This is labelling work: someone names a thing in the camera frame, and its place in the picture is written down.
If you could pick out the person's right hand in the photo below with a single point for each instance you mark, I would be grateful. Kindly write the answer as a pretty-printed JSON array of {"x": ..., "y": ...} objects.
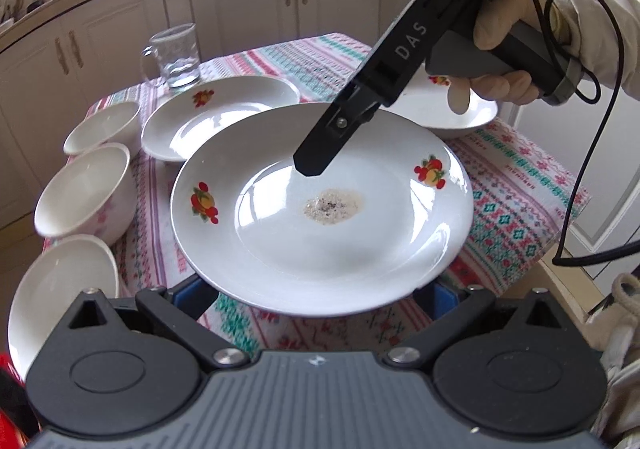
[{"x": 505, "y": 4}]

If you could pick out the white fruit print plate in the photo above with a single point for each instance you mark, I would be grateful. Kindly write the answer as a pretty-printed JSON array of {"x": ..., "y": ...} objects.
[
  {"x": 350, "y": 254},
  {"x": 235, "y": 104},
  {"x": 435, "y": 116}
]

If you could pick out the red plastic item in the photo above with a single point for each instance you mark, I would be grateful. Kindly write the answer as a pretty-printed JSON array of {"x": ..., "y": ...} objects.
[{"x": 11, "y": 399}]

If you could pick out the white ceramic bowl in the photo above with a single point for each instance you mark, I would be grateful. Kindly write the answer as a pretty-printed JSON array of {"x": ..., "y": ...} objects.
[
  {"x": 85, "y": 194},
  {"x": 60, "y": 294},
  {"x": 102, "y": 126}
]

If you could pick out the person's right forearm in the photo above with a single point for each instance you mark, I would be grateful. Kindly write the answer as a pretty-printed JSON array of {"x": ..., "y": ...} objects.
[{"x": 600, "y": 29}]

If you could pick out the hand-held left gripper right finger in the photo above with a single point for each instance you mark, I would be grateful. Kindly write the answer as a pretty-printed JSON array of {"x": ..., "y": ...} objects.
[{"x": 441, "y": 298}]

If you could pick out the person's white clothing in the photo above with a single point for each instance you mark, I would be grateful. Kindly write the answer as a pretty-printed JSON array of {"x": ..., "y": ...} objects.
[{"x": 622, "y": 354}]

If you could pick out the white kitchen cabinets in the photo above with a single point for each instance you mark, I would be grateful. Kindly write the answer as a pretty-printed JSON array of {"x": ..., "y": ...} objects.
[{"x": 240, "y": 9}]

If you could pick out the patterned woven tablecloth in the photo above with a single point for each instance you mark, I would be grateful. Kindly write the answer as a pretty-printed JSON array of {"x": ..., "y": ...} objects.
[{"x": 515, "y": 189}]

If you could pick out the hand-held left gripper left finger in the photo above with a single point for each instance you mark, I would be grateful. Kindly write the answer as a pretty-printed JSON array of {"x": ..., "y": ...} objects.
[{"x": 194, "y": 293}]

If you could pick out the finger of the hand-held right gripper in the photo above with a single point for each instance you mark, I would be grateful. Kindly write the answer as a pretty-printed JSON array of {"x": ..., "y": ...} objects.
[{"x": 327, "y": 134}]

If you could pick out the clear glass mug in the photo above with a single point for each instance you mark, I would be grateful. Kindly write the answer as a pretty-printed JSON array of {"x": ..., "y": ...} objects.
[{"x": 175, "y": 56}]

